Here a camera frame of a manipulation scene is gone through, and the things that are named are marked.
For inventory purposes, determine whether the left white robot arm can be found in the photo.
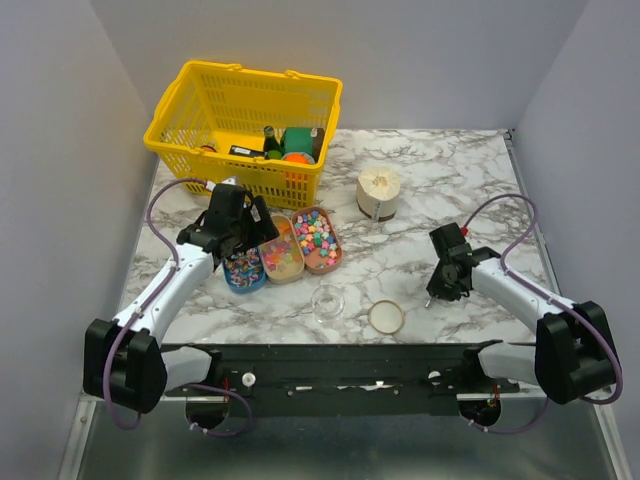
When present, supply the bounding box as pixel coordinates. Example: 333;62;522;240
83;178;278;414

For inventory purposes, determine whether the orange ball in basket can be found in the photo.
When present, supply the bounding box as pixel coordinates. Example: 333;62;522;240
282;152;316;165

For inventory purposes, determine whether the gold rimmed jar lid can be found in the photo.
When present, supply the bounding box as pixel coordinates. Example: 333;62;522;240
368;300;405;335

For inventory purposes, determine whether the green box in basket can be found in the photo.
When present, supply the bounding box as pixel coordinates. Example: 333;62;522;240
280;127;324;157

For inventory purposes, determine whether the blue tray of striped candies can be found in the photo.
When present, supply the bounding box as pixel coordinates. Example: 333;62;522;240
223;247;267;294

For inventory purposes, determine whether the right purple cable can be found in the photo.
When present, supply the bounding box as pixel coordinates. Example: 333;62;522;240
462;193;624;435

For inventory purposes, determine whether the pink tray of star candies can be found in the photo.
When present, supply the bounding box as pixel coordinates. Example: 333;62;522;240
291;206;343;275

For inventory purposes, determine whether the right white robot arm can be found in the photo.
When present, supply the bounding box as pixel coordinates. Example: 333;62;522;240
426;223;622;405

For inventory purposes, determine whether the yellow plastic shopping basket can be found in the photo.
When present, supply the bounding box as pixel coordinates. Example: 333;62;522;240
143;60;343;210

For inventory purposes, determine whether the green glass bottle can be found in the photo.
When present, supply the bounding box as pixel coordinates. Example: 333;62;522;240
263;126;283;160

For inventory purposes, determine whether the wrapped toilet paper roll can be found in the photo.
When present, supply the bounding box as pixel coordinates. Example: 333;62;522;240
356;166;401;222

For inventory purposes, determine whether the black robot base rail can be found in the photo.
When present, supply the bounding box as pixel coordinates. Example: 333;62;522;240
164;342;521;419

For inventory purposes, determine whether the black rectangular pack in basket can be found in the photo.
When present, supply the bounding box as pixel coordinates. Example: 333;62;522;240
229;145;265;158

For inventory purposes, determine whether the purple cable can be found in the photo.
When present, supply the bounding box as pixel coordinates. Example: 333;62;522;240
102;177;254;437
462;193;624;435

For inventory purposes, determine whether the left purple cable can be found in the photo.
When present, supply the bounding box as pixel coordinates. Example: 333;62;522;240
102;177;254;437

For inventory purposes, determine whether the clear glass jar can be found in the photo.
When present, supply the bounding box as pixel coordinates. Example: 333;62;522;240
311;285;345;325

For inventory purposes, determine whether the beige tray of gummy candies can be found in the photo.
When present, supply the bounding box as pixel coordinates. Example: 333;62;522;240
259;214;305;285

